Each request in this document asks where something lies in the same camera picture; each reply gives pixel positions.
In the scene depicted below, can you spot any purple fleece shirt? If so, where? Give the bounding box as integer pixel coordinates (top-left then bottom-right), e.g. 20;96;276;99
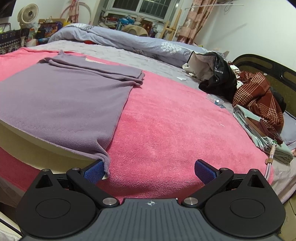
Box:
1;52;144;177

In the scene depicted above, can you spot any patterned woven bag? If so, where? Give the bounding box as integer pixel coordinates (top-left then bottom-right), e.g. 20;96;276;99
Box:
0;23;22;55

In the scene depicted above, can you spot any blue-grey floral duvet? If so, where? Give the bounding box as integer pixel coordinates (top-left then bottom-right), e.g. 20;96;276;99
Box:
49;23;208;67

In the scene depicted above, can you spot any black and beige jacket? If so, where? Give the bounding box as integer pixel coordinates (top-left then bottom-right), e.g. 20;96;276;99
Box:
182;52;237;103

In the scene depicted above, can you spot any pink hula hoop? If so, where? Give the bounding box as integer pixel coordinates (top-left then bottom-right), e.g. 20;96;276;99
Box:
60;1;92;24

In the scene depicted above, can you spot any pink checked curtain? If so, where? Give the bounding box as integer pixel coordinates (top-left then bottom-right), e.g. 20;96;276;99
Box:
68;0;79;23
177;0;217;45

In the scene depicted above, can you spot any pink checked curtain right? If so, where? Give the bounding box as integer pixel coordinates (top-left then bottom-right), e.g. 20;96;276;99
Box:
177;0;217;45

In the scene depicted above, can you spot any pink checked curtain left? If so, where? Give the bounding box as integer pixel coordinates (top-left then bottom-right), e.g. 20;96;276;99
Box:
68;0;79;23

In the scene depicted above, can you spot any white electric fan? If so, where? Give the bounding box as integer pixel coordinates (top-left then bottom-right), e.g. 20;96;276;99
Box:
17;4;39;29

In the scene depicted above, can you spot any wooden easel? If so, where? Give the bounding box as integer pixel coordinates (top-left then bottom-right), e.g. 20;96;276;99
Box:
159;9;182;41

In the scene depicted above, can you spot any pink towel blanket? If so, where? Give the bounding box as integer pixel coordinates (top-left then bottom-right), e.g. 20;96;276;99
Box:
0;47;275;204

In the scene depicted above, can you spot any white paper scrap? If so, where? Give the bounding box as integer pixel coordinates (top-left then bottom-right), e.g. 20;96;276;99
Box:
177;77;187;81

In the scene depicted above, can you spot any folded pale green sheet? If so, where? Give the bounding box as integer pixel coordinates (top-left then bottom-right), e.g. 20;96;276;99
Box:
233;105;293;164

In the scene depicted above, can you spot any dark bed headboard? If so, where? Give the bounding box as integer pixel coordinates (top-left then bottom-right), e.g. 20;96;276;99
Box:
233;54;296;116

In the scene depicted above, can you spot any window with bars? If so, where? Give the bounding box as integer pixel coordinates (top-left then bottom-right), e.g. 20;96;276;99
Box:
106;0;180;21

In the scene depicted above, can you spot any tan cat bed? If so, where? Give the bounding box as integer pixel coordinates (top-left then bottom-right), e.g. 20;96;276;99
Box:
121;24;149;37

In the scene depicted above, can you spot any red plaid garment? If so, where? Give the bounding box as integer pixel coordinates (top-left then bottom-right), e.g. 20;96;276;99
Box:
232;71;284;144

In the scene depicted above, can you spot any blue plush toy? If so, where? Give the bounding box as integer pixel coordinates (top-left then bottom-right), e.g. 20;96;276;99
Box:
116;16;135;30

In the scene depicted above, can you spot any small plastic packet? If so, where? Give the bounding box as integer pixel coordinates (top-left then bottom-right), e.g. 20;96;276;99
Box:
206;94;226;108

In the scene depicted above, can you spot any lavender butterfly bed sheet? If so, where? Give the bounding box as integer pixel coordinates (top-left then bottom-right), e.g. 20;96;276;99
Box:
28;39;234;112

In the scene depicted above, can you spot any colourful toy box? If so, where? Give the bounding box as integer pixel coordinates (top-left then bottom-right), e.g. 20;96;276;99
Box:
35;22;63;39

